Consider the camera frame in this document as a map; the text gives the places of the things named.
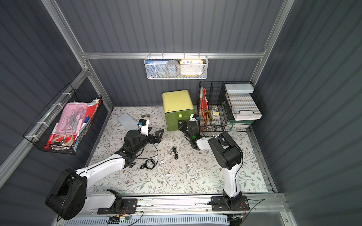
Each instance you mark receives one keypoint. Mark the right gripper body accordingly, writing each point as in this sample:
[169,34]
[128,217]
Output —
[183,126]

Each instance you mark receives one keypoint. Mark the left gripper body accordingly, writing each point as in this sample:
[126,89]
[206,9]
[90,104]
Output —
[151,134]

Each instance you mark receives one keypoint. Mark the green yellow drawer cabinet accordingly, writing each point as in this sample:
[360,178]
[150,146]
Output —
[177,106]

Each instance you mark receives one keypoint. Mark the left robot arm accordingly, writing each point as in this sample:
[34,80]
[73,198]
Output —
[68,197]

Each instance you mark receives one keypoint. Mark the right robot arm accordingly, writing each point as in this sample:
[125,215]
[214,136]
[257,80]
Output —
[227,153]

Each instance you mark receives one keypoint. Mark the black earphones centre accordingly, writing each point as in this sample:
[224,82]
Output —
[174,151]

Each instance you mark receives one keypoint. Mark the black coiled earphones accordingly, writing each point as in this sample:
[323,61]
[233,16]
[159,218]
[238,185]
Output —
[149,164]

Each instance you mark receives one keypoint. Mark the white earphones lower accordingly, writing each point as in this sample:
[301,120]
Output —
[169,179]

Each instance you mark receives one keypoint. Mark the white earphones right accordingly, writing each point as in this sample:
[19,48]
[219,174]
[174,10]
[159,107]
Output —
[192,172]

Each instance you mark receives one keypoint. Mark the grey plastic lid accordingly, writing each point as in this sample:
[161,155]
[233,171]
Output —
[128,122]

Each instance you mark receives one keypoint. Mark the red scissors in organizer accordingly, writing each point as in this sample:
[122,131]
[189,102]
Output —
[203,102]

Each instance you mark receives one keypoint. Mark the yellow white clock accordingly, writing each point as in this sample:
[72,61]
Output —
[191,67]

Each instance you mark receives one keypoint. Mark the blue box in basket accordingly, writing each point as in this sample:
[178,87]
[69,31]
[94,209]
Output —
[155,68]

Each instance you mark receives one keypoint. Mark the grey tape roll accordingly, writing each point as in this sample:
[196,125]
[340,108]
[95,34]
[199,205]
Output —
[172,68]

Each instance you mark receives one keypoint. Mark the white grid paper tray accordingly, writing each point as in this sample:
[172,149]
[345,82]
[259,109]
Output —
[241,102]

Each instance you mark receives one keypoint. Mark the pink pencil case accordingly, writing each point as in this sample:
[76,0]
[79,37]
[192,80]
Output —
[71,119]

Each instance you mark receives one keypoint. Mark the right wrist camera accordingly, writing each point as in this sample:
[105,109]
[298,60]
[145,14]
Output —
[194,117]

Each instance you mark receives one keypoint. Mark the black wire desk organizer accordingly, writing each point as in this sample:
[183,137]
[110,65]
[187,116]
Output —
[219,117]

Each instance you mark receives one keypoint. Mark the white wire wall basket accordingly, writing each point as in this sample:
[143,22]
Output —
[183,77]

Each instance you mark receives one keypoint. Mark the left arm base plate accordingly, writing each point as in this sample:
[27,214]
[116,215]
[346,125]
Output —
[120,207]

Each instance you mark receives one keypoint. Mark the black wire side basket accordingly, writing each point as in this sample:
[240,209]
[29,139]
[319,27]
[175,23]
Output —
[43,134]

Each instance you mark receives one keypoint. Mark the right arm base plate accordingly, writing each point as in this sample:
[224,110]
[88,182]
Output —
[219,203]

